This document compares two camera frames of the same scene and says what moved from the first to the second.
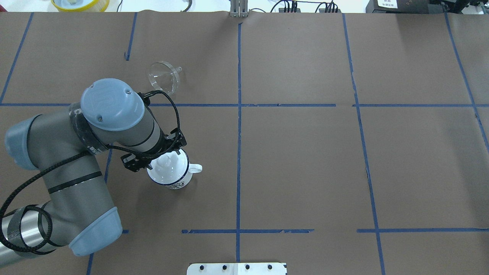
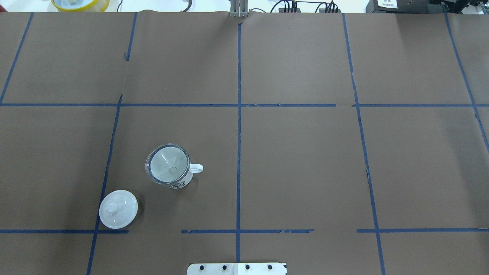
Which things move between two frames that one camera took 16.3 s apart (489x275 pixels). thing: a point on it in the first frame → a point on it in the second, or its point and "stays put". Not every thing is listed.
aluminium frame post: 239,8 stays put
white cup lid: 169,168 → 118,208
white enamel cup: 173,170 stays put
